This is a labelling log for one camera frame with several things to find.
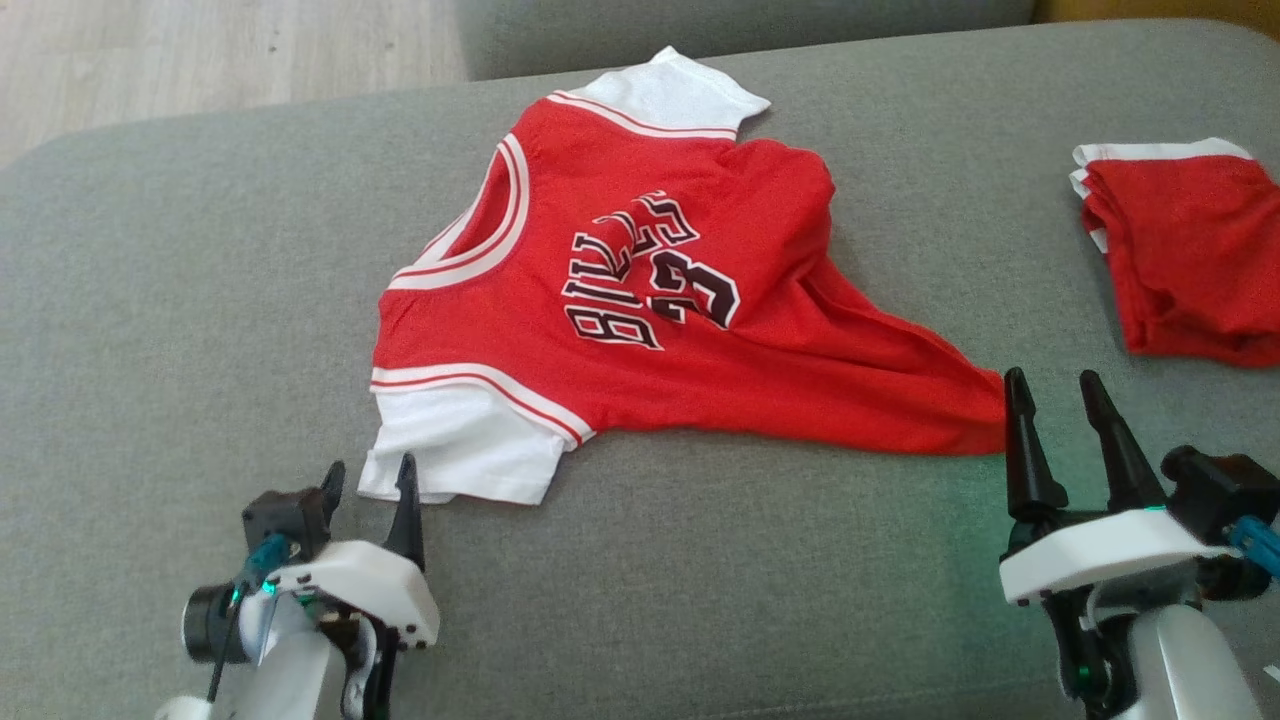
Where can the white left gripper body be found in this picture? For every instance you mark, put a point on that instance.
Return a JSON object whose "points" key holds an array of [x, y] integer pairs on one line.
{"points": [[360, 580]]}

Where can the yellow and grey sofa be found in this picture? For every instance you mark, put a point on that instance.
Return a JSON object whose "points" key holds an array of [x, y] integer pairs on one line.
{"points": [[200, 300]]}

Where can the red shorts with white band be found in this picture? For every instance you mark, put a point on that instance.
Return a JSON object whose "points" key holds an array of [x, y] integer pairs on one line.
{"points": [[1190, 260]]}

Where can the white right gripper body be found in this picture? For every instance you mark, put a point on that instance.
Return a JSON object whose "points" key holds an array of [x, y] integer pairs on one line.
{"points": [[1100, 550]]}

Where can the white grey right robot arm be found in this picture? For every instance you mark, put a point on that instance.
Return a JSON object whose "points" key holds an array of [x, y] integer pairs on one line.
{"points": [[1190, 670]]}

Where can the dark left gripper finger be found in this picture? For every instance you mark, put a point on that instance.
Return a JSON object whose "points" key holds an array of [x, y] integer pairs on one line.
{"points": [[407, 525], [335, 485]]}

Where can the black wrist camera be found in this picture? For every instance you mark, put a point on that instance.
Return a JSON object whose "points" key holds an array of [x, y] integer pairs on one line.
{"points": [[285, 515], [1215, 490]]}

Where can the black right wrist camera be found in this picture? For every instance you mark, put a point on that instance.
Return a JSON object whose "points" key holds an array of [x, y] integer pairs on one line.
{"points": [[1215, 490]]}

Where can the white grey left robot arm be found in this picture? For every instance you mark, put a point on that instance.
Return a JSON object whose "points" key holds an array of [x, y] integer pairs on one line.
{"points": [[290, 670]]}

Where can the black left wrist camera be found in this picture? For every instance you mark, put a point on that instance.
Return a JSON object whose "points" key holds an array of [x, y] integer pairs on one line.
{"points": [[285, 515]]}

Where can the red white basketball jersey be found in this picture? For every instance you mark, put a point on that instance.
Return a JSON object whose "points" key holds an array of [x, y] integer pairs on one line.
{"points": [[780, 340]]}

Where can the yellow sofa backrest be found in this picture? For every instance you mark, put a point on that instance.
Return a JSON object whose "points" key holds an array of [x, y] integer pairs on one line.
{"points": [[1160, 12]]}

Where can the grey back cushion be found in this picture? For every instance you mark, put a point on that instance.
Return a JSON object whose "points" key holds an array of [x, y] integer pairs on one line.
{"points": [[740, 25]]}

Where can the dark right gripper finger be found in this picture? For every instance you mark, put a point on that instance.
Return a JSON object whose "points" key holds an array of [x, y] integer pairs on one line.
{"points": [[1130, 480], [1030, 470]]}

